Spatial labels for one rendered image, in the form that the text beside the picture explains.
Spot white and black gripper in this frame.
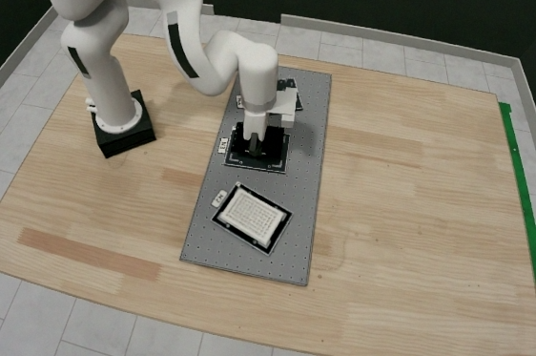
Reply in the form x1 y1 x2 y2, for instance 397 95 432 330
241 103 269 157

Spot white name sign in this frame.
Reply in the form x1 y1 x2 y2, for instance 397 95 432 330
236 95 243 109
211 189 229 209
217 137 229 154

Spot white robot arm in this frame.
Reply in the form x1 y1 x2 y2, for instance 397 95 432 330
51 0 298 134

